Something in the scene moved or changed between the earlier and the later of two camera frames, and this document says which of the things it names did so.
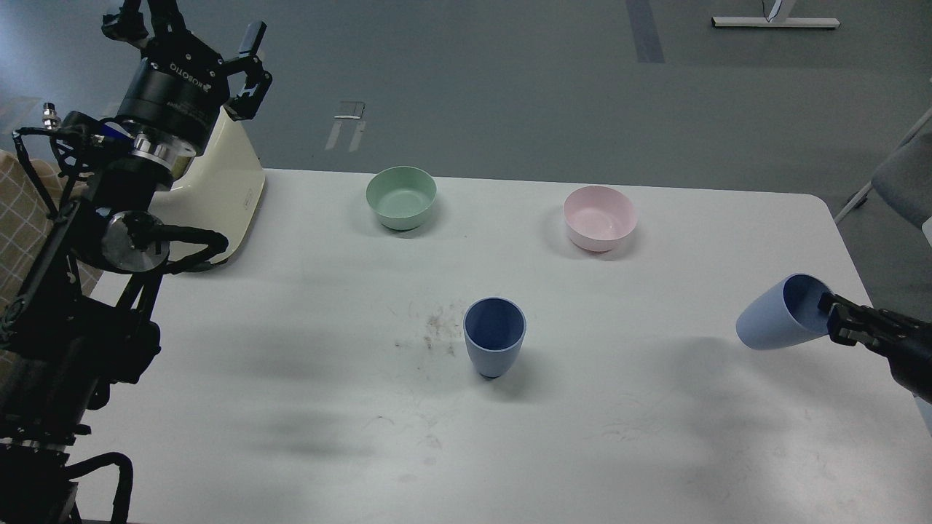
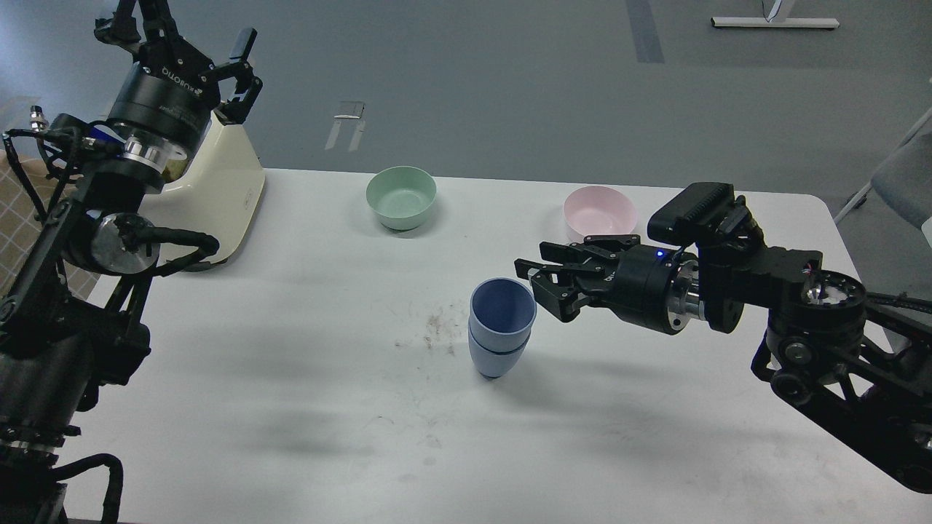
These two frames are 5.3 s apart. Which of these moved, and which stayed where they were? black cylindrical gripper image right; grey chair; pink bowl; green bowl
Moved: black cylindrical gripper image right
Stayed: grey chair; green bowl; pink bowl
